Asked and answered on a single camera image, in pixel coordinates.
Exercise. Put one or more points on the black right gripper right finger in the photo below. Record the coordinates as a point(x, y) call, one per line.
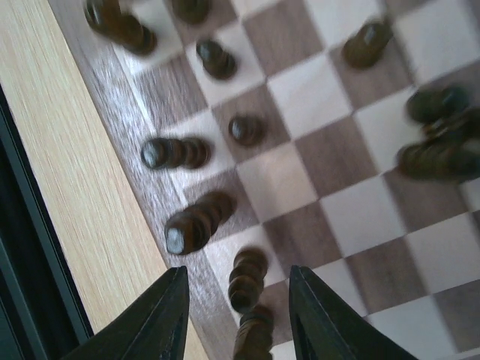
point(324, 326)

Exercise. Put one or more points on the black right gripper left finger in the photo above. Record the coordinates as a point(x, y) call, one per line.
point(155, 326)

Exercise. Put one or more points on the dark wooden chess piece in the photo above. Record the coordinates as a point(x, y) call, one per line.
point(246, 280)

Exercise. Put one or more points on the dark wooden knight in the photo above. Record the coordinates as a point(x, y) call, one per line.
point(170, 153)

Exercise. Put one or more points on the wooden chess board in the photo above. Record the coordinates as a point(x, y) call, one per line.
point(321, 189)

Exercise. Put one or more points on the pile of dark chess pieces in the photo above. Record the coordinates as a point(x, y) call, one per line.
point(449, 123)

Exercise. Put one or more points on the dark wooden king lying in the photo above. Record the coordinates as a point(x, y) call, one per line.
point(254, 339)

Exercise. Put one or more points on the dark piece back row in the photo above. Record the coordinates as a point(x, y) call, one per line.
point(190, 229)
point(107, 19)

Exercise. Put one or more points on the dark pawn second row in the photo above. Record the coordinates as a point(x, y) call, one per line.
point(246, 130)
point(217, 62)

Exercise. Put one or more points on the dark wooden pawn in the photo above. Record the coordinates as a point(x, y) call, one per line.
point(366, 47)

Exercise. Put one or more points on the dark pawn near left corner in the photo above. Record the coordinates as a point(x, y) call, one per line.
point(192, 12)

